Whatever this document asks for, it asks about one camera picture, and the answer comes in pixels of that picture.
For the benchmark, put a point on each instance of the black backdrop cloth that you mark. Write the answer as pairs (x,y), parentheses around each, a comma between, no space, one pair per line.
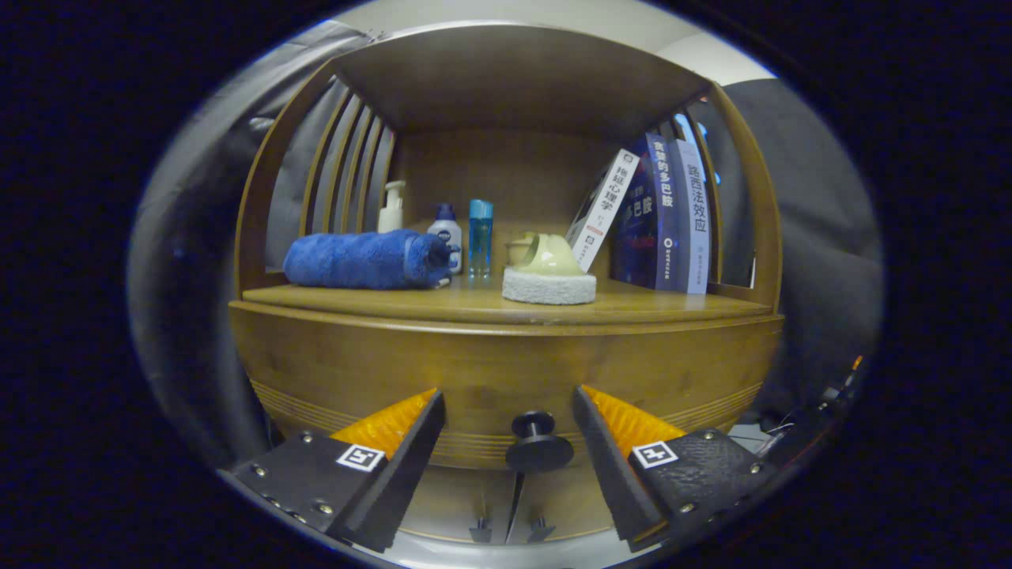
(814,237)

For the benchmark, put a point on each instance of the clear blue bottle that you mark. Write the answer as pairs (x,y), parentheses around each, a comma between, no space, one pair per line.
(480,237)

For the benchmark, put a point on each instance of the white book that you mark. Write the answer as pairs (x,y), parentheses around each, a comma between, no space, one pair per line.
(605,213)

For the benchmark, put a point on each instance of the dark blue book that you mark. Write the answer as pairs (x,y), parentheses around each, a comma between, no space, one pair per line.
(648,213)

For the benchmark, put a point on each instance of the white pump bottle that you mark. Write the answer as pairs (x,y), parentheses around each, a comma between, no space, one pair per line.
(389,215)

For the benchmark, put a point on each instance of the beige lidded teacup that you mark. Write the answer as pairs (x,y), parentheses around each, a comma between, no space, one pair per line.
(518,249)

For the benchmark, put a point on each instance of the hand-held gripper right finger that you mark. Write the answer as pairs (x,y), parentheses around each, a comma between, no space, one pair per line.
(605,458)

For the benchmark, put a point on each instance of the light blue book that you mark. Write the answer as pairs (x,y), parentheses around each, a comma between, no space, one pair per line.
(696,221)

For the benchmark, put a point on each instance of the wooden countertop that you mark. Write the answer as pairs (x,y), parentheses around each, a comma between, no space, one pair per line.
(443,300)

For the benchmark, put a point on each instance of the wooden drawer with black knob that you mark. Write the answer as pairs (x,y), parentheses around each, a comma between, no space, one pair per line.
(474,363)

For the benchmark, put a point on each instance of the white bottle with blue cap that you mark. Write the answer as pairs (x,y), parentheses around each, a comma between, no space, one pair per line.
(447,233)

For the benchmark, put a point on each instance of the blue rolled towel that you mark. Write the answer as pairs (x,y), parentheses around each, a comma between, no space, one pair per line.
(356,261)

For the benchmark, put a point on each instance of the wooden cabinet door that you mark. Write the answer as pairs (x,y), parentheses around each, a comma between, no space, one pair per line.
(565,494)
(466,498)

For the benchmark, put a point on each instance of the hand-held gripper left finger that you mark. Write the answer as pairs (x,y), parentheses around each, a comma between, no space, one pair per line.
(411,458)

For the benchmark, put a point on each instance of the wooden cabinet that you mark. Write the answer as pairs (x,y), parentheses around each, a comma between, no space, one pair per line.
(506,174)

